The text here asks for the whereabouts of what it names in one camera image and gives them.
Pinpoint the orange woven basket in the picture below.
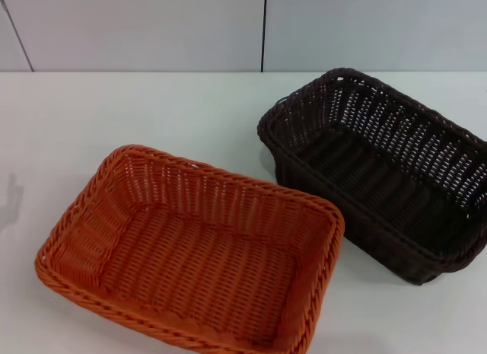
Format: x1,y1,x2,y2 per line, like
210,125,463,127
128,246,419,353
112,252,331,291
33,143,346,354

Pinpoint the dark brown woven basket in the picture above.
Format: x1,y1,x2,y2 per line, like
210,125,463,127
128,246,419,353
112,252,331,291
257,67,487,289

